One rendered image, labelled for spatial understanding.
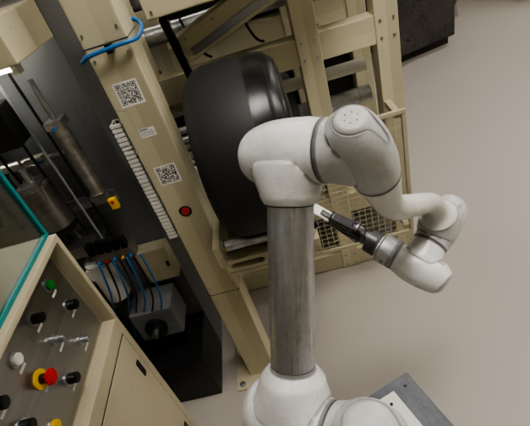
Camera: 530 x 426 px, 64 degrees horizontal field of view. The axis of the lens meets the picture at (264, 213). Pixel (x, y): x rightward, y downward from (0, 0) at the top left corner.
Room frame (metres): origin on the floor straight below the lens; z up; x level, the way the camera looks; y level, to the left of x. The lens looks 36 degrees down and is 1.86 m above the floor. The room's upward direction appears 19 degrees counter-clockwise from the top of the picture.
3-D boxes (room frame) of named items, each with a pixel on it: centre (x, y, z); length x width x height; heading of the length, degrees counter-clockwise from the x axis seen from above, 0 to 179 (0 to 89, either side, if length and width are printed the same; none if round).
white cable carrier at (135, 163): (1.32, 0.35, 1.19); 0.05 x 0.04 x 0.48; 174
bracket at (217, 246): (1.36, 0.18, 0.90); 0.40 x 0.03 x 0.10; 174
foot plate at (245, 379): (1.34, 0.26, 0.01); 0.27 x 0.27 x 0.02; 84
